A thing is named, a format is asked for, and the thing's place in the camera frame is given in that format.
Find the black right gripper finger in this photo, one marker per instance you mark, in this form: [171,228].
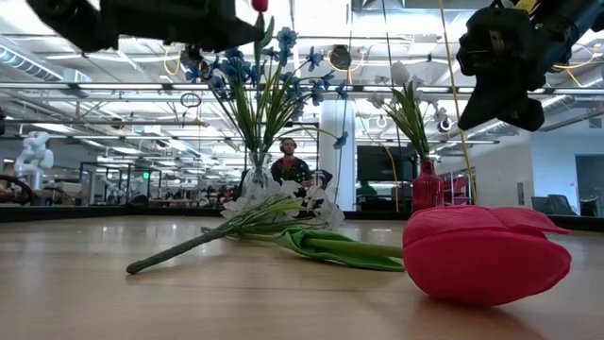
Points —
[483,106]
[524,115]

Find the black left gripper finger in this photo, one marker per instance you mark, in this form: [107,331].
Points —
[203,14]
[207,40]

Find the blue artificial flower bunch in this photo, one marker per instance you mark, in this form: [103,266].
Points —
[285,38]
[231,68]

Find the red fabric tulip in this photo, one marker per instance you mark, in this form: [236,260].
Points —
[486,260]
[259,5]

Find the white artificial blossom bunch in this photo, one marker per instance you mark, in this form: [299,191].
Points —
[410,123]
[165,255]

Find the white fabric tulip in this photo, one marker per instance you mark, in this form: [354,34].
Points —
[400,73]

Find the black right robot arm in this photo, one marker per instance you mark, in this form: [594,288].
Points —
[575,23]

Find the red glass vase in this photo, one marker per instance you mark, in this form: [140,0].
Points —
[427,189]

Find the clear glass vase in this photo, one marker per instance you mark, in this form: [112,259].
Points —
[258,175]

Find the red metal shelf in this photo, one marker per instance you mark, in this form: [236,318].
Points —
[458,189]

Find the dark door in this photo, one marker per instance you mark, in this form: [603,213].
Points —
[590,175]

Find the grey office chair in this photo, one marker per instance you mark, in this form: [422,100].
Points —
[564,204]
[540,205]

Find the black monitor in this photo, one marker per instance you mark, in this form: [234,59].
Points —
[377,163]

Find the white robot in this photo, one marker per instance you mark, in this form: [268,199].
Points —
[35,156]

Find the person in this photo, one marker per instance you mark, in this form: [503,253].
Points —
[290,172]

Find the white building column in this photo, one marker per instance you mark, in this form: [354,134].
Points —
[337,179]

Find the black overhead light rail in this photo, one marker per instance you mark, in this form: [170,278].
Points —
[141,87]

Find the black camera rig frame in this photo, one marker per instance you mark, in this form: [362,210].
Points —
[311,124]

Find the black metal rack frame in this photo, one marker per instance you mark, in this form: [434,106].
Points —
[104,163]

